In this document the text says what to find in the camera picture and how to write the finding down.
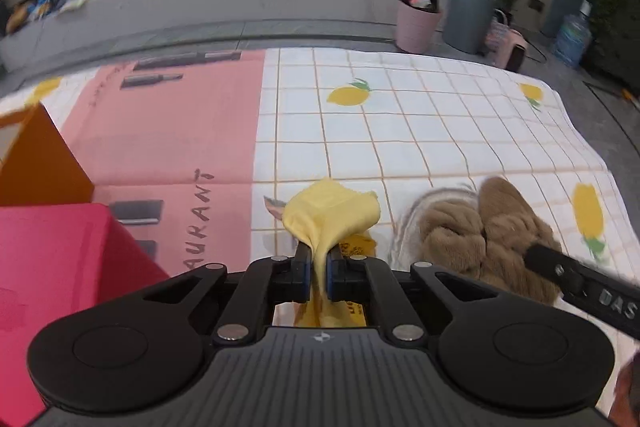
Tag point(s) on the marble television cabinet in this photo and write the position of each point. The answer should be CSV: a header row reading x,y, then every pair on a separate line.
x,y
250,2

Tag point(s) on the brown plush toy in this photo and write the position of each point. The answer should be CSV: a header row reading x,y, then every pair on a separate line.
x,y
495,232

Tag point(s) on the pink waste bin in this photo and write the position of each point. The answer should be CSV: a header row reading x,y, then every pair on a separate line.
x,y
417,27

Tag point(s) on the pink space heater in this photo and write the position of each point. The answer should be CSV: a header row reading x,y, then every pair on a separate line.
x,y
515,52

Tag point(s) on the brown wooden ornament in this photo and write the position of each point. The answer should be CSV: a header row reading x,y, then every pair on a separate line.
x,y
16,18

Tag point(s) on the blue water jug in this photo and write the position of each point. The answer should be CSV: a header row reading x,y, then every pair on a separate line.
x,y
572,39

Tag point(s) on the loose papers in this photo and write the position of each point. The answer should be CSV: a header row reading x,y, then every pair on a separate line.
x,y
75,3

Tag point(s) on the red box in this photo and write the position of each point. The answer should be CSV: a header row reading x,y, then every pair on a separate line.
x,y
65,277

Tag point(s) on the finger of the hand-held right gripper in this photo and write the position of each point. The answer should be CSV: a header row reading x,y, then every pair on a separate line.
x,y
545,259

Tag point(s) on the grey trash can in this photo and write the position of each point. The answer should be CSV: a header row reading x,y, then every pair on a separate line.
x,y
470,17

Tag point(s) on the person's right forearm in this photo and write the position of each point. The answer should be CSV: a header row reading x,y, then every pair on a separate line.
x,y
629,389

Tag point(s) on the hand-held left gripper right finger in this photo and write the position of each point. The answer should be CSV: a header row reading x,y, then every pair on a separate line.
x,y
332,274

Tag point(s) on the pink poster mat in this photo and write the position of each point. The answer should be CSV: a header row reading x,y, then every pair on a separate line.
x,y
165,132

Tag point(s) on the yellow cloth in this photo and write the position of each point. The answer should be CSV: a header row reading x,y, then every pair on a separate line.
x,y
332,212

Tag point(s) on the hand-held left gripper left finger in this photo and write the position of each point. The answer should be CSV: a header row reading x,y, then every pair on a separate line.
x,y
301,274

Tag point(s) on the orange cardboard box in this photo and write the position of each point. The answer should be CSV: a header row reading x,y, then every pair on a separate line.
x,y
40,162

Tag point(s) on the snack bags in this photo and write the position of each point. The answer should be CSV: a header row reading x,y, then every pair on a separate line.
x,y
40,4

